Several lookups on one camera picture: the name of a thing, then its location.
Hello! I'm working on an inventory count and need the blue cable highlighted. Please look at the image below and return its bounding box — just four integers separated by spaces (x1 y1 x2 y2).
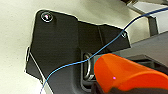
39 7 168 94

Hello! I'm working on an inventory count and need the small round base bolt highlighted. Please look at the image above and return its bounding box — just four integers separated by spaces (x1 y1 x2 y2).
40 11 54 22

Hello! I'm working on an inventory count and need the orange plastic cup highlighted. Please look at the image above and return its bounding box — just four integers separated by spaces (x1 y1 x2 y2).
93 53 168 94

